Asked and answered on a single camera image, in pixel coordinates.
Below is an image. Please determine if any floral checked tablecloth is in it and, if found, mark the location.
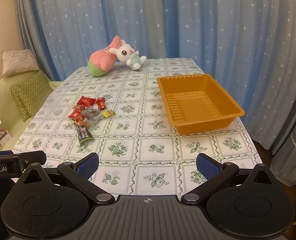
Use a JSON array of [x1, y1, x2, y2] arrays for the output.
[[11, 58, 262, 196]]

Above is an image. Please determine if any green zigzag pillow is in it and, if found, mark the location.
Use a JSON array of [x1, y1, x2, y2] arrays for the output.
[[10, 70, 54, 123]]

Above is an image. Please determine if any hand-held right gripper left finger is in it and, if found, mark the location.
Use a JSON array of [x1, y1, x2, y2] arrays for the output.
[[18, 152, 116, 205]]

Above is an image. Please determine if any light green sofa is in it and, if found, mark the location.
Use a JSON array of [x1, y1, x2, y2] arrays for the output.
[[0, 69, 63, 155]]

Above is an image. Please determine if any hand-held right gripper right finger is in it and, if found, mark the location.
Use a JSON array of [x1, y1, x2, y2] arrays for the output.
[[181, 152, 280, 205]]

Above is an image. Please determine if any blue star curtain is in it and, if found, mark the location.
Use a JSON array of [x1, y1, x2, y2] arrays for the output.
[[14, 0, 296, 150]]

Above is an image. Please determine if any clear grey snack packet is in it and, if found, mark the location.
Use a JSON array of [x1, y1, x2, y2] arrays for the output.
[[84, 106, 106, 124]]

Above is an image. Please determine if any square red snack packet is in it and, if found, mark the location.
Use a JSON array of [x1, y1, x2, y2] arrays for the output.
[[68, 110, 84, 122]]

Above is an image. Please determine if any small photo booklet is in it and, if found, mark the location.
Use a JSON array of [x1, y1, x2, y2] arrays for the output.
[[0, 119, 13, 147]]

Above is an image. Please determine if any pink plush toy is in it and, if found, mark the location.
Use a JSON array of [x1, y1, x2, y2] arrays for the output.
[[87, 35, 121, 77]]

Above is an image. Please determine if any grey curtain with lace trim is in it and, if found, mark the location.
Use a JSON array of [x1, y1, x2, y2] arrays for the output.
[[270, 120, 296, 188]]

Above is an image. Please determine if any white bunny plush toy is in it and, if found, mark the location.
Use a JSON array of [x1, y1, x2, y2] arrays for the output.
[[109, 39, 147, 70]]

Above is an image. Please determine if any large red snack packet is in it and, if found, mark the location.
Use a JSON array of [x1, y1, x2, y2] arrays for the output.
[[77, 95, 96, 107]]

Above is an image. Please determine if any white quilted pillow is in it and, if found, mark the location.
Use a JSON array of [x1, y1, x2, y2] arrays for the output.
[[1, 49, 40, 77]]

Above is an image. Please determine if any orange plastic tray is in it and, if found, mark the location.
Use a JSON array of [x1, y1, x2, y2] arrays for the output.
[[157, 74, 245, 135]]

